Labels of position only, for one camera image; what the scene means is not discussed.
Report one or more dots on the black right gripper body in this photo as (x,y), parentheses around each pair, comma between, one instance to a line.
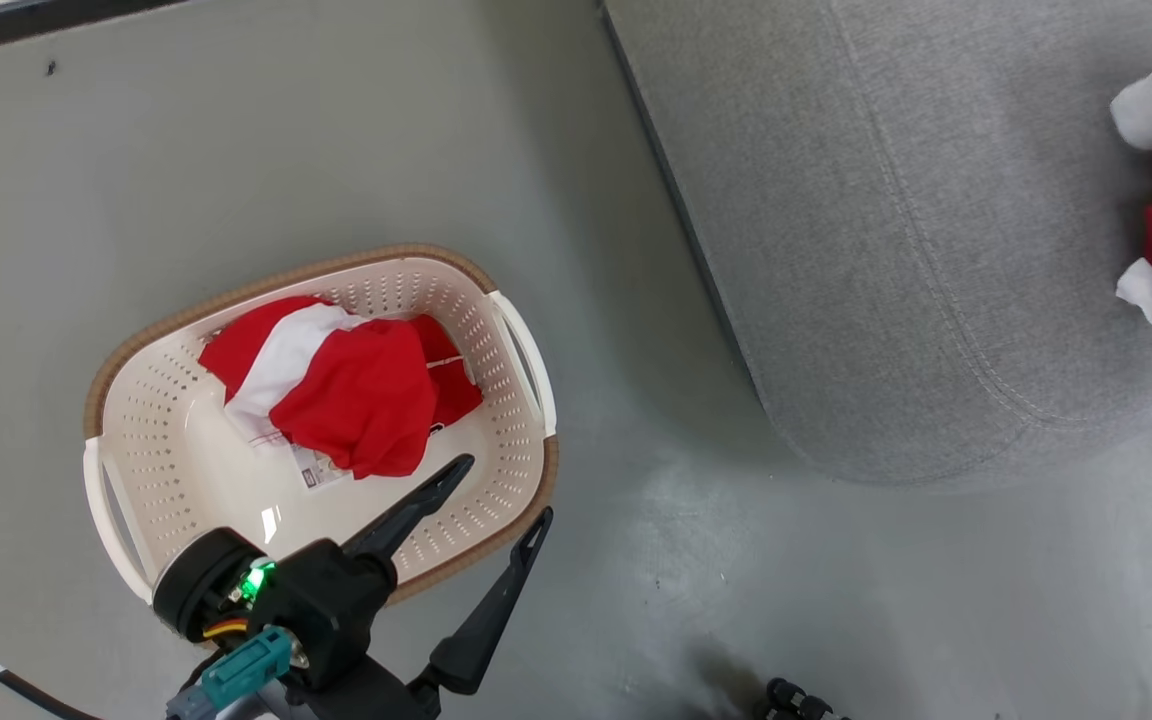
(326,600)

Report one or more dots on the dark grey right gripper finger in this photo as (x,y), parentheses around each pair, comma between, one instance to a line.
(501,610)
(411,515)

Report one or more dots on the grey fabric sofa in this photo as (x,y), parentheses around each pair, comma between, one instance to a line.
(886,250)

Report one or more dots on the cream perforated laundry basket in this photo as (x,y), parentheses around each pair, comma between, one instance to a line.
(176,440)

